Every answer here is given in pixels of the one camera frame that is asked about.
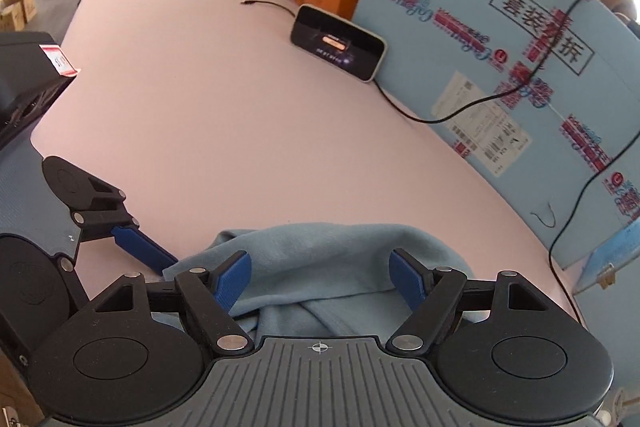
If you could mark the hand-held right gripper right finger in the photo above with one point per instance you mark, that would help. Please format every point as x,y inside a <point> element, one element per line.
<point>405,279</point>

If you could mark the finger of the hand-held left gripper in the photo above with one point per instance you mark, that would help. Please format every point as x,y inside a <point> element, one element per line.
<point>145,249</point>

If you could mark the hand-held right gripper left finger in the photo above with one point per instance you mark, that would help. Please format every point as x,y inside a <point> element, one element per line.
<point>235,279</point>

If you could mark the light blue sweater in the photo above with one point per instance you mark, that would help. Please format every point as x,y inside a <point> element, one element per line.
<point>325,257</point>

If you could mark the smart display clock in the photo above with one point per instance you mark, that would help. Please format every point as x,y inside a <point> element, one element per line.
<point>340,44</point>

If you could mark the brown storage boxes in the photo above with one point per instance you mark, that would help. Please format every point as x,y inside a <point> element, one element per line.
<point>17,7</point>

